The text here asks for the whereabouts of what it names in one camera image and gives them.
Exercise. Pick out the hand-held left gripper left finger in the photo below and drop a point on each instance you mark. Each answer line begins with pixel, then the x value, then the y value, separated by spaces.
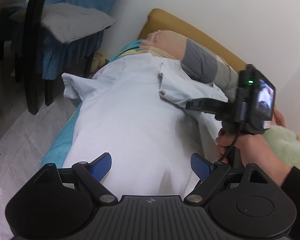
pixel 102 163

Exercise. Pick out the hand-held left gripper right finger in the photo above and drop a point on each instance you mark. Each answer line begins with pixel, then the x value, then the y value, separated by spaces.
pixel 199 166

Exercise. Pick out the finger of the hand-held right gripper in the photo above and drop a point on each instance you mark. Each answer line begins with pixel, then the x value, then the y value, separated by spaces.
pixel 207 105

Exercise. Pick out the pale blue shirt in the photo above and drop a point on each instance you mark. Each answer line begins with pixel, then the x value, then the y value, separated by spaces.
pixel 137 120

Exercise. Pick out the person's right hand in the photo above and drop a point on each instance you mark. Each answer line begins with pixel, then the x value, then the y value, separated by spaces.
pixel 255 152

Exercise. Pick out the bed with teal printed sheet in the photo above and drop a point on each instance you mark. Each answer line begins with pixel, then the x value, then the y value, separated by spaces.
pixel 60 145

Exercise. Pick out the pink grey checked pillow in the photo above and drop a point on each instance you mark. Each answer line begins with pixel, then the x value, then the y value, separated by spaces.
pixel 190 55

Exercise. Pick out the green printed fleece blanket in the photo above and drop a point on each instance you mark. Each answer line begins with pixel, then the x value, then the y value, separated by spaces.
pixel 287 145

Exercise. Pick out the mustard yellow headboard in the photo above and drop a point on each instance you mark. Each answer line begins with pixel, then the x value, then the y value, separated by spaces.
pixel 197 37

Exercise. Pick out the yellow plush toy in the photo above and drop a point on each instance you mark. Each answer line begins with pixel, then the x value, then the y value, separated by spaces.
pixel 98 61

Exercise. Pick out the chair with blue quilted cover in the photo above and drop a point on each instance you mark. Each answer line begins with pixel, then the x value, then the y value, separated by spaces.
pixel 72 47

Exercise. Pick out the black wooden chair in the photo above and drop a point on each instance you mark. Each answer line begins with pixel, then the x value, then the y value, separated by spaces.
pixel 33 55

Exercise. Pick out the grey seat cushion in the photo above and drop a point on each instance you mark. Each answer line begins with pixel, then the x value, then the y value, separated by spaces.
pixel 65 20

